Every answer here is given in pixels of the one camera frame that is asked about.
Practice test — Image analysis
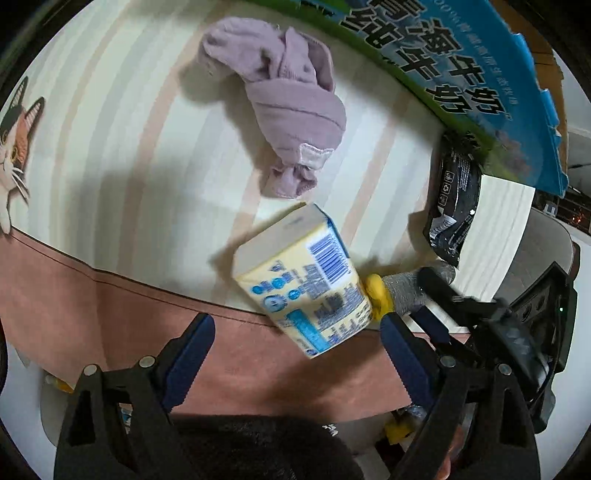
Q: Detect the grey and yellow sock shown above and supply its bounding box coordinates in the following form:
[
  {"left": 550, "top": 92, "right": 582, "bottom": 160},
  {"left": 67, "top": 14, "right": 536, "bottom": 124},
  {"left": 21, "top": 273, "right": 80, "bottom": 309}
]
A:
[{"left": 364, "top": 264, "right": 458, "bottom": 325}]

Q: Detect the grey chair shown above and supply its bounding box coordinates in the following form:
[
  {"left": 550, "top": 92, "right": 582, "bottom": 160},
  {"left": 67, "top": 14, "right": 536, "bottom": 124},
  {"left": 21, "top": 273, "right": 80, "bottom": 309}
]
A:
[{"left": 492, "top": 207, "right": 581, "bottom": 305}]

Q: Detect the blue and green cardboard box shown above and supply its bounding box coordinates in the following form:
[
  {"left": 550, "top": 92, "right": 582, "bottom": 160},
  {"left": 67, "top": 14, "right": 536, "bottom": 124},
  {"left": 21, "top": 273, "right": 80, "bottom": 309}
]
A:
[{"left": 259, "top": 0, "right": 570, "bottom": 197}]

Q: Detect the lilac crumpled garment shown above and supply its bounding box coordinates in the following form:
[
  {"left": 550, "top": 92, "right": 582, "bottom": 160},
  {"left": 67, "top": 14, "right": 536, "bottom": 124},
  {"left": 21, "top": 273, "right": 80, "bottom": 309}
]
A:
[{"left": 198, "top": 17, "right": 348, "bottom": 200}]

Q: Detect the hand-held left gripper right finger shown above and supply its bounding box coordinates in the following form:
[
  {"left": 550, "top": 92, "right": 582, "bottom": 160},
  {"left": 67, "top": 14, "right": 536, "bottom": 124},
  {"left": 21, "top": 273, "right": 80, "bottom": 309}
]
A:
[{"left": 379, "top": 314, "right": 542, "bottom": 480}]

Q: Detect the striped cat print bedsheet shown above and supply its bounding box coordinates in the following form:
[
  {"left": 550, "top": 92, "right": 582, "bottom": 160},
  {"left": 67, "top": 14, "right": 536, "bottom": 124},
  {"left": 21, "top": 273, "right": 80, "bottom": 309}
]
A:
[{"left": 0, "top": 0, "right": 509, "bottom": 412}]

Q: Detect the small yellow object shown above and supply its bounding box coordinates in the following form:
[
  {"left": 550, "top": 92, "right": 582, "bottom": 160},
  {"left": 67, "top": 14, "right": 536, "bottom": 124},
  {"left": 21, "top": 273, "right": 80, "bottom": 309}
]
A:
[{"left": 385, "top": 410, "right": 417, "bottom": 445}]

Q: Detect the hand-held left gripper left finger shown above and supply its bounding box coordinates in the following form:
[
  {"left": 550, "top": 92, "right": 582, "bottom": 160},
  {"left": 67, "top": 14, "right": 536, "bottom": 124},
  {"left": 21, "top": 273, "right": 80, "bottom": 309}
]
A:
[{"left": 53, "top": 313, "right": 216, "bottom": 480}]

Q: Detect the yellow tissue pack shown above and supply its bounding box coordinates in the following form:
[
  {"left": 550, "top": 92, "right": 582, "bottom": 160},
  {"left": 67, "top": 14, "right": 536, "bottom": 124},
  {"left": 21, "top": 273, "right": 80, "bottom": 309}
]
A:
[{"left": 232, "top": 202, "right": 376, "bottom": 360}]

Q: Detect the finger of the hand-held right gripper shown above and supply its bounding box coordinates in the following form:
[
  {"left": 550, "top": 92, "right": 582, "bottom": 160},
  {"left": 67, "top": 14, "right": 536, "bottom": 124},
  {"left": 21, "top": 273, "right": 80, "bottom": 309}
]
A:
[
  {"left": 412, "top": 308, "right": 483, "bottom": 358},
  {"left": 418, "top": 267, "right": 502, "bottom": 319}
]

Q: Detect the dark fuzzy cloth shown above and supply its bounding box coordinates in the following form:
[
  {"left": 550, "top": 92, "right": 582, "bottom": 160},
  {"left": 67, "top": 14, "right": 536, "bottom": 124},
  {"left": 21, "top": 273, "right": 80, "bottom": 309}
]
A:
[{"left": 115, "top": 412, "right": 366, "bottom": 480}]

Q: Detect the black plastic packet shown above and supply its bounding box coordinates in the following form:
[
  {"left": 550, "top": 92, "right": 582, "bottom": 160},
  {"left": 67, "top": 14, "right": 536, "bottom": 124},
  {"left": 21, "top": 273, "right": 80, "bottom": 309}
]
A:
[{"left": 422, "top": 133, "right": 484, "bottom": 268}]

